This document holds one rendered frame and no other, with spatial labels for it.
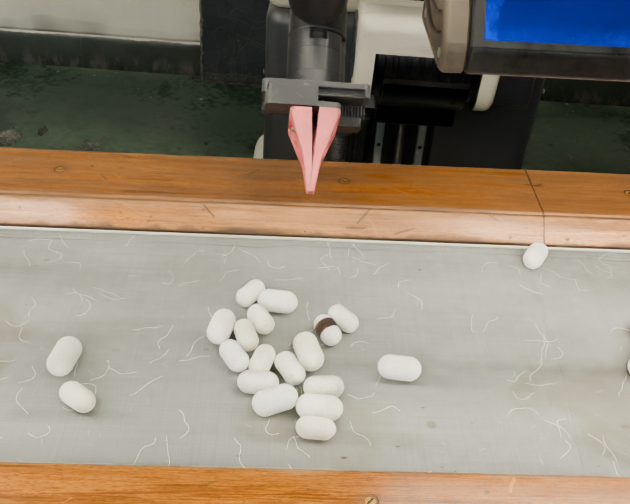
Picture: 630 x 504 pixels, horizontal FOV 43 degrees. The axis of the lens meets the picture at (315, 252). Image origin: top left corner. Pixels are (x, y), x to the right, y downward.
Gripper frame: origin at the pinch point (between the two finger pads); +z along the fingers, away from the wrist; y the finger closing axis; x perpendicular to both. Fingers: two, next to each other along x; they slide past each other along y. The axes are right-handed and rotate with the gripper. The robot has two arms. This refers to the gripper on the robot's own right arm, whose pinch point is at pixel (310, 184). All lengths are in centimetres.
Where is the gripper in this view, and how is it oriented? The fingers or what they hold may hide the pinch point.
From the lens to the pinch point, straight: 75.5
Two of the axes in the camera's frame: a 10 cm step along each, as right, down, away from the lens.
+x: -0.7, 1.9, 9.8
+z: -0.4, 9.8, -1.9
